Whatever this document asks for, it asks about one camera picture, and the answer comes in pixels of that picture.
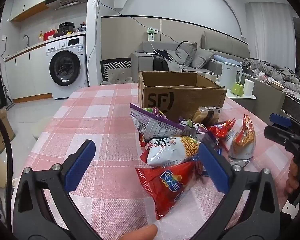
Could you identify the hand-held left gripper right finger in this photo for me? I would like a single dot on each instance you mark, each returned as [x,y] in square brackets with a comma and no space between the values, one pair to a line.
[213,167]

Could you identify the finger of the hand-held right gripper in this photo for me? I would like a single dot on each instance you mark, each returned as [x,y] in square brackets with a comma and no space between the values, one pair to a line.
[275,132]
[280,120]

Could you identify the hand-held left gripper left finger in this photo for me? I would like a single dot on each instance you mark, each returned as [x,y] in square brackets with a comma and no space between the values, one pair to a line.
[80,166]

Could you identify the orange noodle snack packet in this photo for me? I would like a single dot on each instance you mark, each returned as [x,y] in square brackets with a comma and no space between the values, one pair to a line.
[242,142]

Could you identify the small red snack packet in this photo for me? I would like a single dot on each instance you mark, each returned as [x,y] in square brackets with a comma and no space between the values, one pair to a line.
[220,130]

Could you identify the white noodle snack packet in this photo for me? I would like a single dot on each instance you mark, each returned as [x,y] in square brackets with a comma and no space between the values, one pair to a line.
[165,152]

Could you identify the brown snack packet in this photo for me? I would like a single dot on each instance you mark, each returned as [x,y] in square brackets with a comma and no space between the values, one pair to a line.
[202,116]

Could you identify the large red chip packet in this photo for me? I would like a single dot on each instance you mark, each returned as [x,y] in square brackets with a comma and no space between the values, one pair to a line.
[165,192]

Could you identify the purple white snack packet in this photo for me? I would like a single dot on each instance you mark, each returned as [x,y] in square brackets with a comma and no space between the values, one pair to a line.
[152,125]

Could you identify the brown cardboard box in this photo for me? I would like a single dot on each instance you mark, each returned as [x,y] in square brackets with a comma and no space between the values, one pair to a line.
[160,100]

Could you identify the person's right hand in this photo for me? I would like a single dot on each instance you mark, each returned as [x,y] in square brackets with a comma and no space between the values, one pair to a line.
[293,177]

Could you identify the person's left hand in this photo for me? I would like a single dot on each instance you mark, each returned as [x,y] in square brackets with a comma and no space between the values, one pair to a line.
[140,233]

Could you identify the grey chaise sofa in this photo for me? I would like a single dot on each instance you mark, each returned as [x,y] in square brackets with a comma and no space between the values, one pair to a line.
[270,100]

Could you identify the pink plaid tablecloth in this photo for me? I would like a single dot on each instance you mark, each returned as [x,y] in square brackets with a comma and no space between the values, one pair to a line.
[102,130]

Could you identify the white cup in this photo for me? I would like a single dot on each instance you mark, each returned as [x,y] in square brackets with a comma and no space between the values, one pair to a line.
[249,87]

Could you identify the white coffee table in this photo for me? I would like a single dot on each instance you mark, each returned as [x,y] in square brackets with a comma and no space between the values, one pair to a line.
[240,98]

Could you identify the grey down jacket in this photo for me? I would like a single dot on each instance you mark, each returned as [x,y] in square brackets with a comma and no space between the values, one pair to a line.
[272,73]

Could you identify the green mug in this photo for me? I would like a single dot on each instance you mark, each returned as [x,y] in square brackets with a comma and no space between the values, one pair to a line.
[237,89]

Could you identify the white electric kettle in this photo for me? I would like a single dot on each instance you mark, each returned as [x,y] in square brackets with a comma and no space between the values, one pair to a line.
[228,76]

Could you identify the light blue blanket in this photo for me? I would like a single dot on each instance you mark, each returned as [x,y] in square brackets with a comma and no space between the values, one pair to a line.
[226,59]

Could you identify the flat cardboard box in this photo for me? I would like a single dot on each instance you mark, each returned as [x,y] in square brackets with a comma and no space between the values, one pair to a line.
[2,132]

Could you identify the white curtain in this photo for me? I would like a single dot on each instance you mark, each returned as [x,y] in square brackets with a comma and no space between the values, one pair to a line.
[270,32]

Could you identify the beige bag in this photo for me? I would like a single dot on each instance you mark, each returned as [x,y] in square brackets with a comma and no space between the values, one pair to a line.
[117,80]

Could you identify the light grey pillow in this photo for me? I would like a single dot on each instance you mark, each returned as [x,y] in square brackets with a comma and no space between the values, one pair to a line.
[202,58]

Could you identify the white kitchen base cabinets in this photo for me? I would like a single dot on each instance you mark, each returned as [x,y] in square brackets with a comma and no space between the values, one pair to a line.
[25,70]

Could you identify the white washing machine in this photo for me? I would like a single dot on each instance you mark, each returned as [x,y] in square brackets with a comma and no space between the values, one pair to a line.
[70,55]

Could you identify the dark grey pillow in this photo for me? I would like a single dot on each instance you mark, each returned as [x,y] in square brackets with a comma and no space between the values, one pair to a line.
[186,53]

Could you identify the dark clothes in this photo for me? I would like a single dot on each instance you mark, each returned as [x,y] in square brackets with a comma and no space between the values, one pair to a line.
[160,62]

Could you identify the yellow bottle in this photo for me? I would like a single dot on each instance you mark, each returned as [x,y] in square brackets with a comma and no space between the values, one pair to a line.
[41,37]

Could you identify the red box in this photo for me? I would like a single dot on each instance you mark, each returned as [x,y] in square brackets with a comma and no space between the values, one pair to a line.
[50,35]

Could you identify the kitchen faucet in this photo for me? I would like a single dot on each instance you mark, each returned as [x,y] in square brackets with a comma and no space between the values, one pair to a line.
[27,40]

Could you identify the black pressure cooker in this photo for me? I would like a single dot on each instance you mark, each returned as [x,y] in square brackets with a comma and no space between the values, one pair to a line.
[66,28]

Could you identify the wall socket charger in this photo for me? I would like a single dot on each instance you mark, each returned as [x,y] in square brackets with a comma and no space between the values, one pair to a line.
[151,33]

